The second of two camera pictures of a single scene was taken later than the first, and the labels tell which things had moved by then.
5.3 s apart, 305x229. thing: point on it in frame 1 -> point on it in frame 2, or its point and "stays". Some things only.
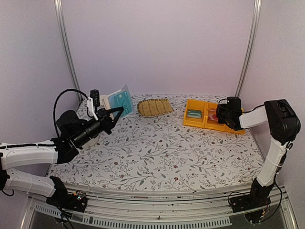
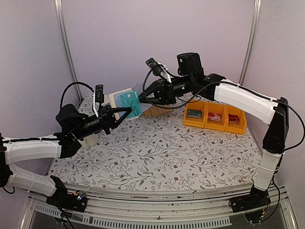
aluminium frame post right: (251, 46) stays
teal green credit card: (121, 99) -> (131, 98)
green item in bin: (194, 114) stays
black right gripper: (224, 117) -> (163, 90)
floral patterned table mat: (146, 152) stays
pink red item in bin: (212, 117) stays
